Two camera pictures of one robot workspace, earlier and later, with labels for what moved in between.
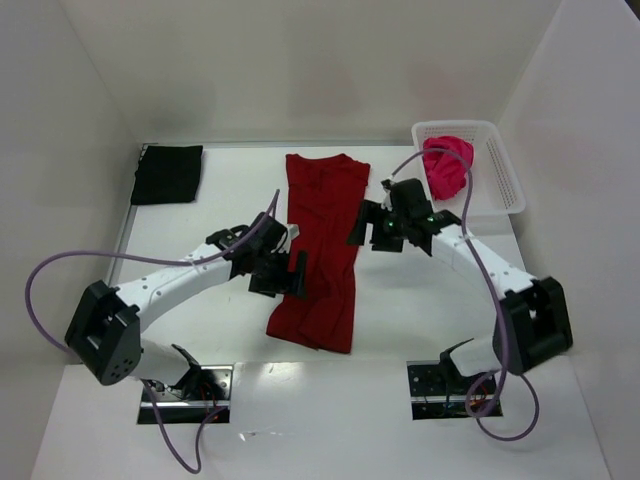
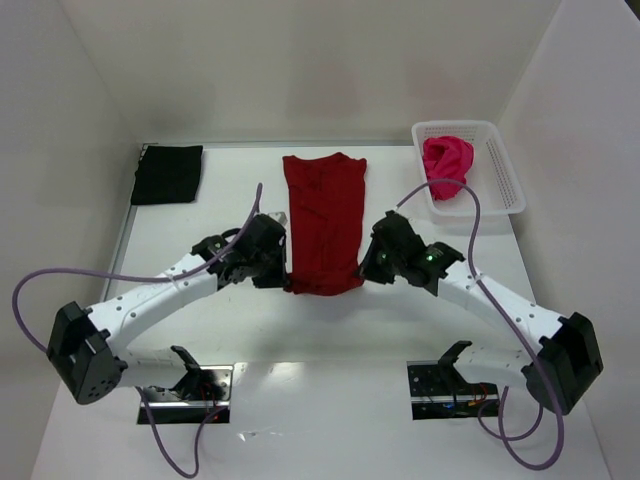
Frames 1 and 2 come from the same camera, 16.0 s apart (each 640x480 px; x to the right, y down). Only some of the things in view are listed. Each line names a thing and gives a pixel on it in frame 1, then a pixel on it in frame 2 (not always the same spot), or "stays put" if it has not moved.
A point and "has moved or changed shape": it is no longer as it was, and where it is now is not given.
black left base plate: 205,391 stays put
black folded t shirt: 167,174 stays put
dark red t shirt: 326,197 has moved or changed shape
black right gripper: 379,228 -> 373,261
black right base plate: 439,393 stays put
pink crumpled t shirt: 447,172 stays put
